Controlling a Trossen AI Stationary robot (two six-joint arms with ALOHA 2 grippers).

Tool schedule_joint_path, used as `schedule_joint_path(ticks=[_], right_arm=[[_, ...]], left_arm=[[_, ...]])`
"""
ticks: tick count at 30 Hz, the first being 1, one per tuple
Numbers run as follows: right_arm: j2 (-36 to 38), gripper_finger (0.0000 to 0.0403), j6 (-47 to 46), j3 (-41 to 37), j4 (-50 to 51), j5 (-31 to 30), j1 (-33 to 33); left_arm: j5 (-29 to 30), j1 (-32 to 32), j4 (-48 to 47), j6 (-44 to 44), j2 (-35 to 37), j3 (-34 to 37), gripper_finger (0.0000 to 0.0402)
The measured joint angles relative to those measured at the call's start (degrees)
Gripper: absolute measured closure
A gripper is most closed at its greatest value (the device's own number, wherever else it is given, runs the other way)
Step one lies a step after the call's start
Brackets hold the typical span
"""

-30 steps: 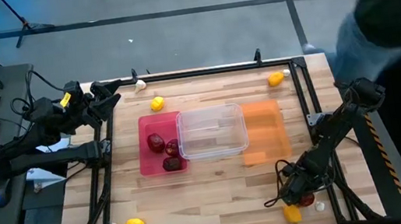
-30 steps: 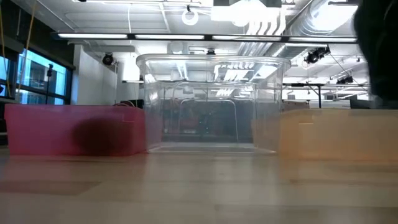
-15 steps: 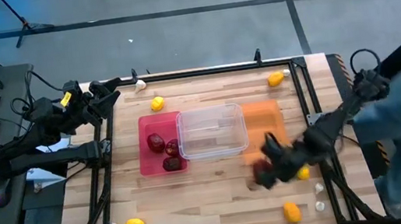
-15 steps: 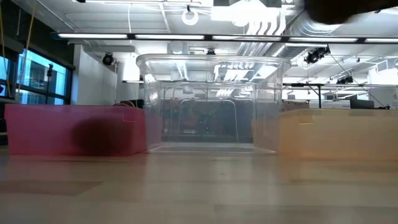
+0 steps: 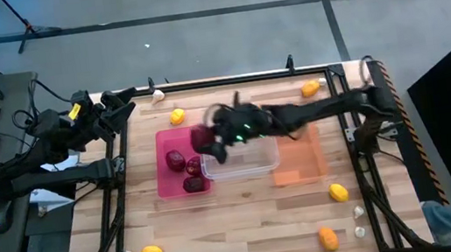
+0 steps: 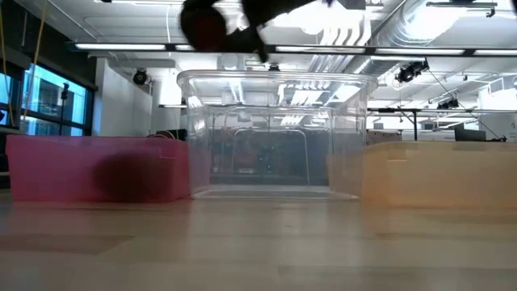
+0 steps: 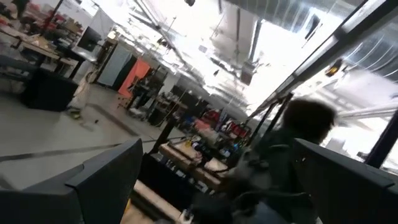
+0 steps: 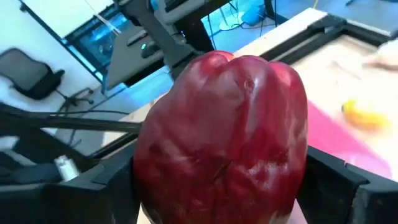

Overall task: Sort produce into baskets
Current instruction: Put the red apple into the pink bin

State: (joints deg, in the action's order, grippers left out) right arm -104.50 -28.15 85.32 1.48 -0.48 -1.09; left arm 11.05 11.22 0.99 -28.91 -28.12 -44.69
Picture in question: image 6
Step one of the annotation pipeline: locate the orange plastic bin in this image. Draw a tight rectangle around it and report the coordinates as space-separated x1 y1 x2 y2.
326 141 517 209

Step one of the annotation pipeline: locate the silver ventilation duct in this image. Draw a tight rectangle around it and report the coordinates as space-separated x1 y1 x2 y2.
371 0 517 48

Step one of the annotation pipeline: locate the black tripod stand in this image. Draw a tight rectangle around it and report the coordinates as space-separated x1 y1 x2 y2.
59 82 70 137

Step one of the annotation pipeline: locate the red plastic bin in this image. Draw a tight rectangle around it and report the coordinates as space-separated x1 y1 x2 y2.
5 135 191 202

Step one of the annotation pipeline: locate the black box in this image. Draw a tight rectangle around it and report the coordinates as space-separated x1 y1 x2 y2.
149 129 187 141

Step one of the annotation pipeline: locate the dark red beet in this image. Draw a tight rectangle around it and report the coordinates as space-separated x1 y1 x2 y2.
95 151 170 202
179 0 239 53

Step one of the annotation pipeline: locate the clear plastic bin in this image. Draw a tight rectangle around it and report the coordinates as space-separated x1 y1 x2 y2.
176 70 379 201

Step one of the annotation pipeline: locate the blue-lit window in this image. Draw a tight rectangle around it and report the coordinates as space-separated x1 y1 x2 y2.
0 60 97 137

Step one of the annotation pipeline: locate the dark background monitor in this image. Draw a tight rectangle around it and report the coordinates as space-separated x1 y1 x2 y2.
454 128 488 142

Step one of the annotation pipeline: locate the background work table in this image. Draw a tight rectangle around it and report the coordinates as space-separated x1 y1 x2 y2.
366 107 517 142

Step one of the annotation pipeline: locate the long ceiling light strip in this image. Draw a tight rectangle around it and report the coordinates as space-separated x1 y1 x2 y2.
66 41 517 57

